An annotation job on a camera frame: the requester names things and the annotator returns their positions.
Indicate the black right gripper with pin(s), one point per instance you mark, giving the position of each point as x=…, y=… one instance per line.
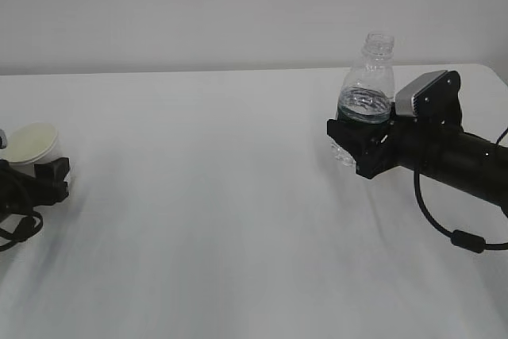
x=401, y=141

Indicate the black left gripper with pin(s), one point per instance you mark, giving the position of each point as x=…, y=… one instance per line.
x=21, y=194

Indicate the white paper cup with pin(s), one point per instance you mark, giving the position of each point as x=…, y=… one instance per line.
x=37, y=143

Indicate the clear plastic water bottle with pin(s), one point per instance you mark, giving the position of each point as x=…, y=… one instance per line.
x=367, y=91

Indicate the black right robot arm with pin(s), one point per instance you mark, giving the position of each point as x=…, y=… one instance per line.
x=468, y=163

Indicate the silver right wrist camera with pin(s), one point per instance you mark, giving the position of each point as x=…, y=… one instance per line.
x=422, y=97

